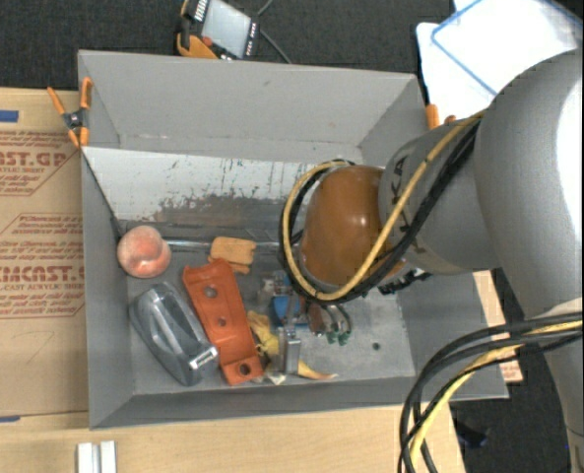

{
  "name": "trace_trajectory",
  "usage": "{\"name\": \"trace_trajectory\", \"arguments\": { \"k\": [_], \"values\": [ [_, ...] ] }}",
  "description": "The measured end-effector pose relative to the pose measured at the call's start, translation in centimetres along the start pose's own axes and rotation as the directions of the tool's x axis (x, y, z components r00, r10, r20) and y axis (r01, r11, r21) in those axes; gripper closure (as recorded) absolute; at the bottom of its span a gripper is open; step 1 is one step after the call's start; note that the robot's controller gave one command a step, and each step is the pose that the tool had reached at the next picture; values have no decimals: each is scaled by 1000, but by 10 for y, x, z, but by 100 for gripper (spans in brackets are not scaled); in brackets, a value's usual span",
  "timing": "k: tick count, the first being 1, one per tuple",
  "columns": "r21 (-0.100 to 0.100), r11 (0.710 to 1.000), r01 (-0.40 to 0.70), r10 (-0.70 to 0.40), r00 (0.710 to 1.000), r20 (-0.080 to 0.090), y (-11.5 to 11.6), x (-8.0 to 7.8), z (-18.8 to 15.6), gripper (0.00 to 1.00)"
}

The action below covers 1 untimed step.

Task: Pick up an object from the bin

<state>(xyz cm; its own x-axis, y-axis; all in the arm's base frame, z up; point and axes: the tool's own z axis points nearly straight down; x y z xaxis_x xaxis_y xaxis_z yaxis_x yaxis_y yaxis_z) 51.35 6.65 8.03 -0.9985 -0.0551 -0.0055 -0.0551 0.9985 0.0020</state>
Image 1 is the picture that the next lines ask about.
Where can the orange plastic bracket with holes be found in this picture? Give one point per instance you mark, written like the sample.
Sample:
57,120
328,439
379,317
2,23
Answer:
220,308

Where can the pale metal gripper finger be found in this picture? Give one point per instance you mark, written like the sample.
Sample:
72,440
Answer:
294,355
282,350

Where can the brown cardboard board red print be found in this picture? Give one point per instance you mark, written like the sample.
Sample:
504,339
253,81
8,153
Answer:
35,343

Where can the grey metal bin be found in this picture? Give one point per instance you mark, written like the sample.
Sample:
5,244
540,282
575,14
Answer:
232,116

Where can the pink orange toy peach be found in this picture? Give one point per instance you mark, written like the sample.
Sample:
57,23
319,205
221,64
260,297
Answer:
143,251

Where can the tan toy bread slice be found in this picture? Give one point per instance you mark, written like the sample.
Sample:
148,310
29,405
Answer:
232,250

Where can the clear plastic bottle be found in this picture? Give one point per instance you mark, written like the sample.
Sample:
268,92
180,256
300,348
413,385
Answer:
171,330

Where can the yellow banana peel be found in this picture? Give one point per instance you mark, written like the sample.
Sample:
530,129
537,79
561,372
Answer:
267,340

